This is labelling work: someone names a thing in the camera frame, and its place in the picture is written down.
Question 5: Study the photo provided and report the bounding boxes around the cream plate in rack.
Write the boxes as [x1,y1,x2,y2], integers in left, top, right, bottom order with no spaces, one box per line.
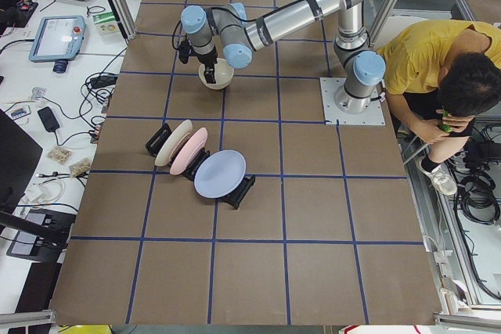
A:
[154,119,193,167]

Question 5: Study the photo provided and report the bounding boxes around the pink plate in rack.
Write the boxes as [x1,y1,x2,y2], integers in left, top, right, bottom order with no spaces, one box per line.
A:
[169,127,208,175]

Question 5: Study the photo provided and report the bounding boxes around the black phone on table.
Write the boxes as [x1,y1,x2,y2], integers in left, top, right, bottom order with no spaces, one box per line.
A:
[38,106,60,132]

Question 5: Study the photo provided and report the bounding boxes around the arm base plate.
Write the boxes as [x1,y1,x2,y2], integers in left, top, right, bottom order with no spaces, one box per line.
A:
[319,77,385,126]

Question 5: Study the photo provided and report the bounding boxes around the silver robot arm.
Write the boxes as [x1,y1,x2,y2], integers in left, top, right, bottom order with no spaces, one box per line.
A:
[176,0,386,114]

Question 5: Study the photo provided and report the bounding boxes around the white ceramic bowl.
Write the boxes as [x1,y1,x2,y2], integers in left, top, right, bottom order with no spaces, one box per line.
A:
[198,58,234,90]

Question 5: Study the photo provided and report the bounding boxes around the lavender plate in rack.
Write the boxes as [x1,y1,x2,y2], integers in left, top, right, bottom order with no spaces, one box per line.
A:
[194,150,247,199]

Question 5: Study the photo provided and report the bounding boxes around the person in yellow shirt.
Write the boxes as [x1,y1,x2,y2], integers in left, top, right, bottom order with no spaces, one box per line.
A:
[377,20,500,196]

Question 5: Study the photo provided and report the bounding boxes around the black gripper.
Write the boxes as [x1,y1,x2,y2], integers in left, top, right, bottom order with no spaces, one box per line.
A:
[190,38,218,83]

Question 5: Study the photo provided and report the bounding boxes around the black monitor stand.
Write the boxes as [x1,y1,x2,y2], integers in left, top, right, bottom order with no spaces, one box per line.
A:
[1,113,76,262]

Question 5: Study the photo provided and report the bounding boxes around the near blue teach pendant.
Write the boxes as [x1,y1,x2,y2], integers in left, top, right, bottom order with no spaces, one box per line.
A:
[28,15,86,63]

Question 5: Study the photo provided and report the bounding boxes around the black dish rack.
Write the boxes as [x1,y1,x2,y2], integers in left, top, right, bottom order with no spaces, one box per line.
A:
[145,124,255,210]

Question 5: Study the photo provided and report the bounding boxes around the green white carton box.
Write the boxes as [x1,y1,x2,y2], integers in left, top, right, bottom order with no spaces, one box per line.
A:
[92,12,119,35]

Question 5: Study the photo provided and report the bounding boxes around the black cable coil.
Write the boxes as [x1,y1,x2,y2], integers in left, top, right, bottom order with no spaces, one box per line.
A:
[456,140,501,225]

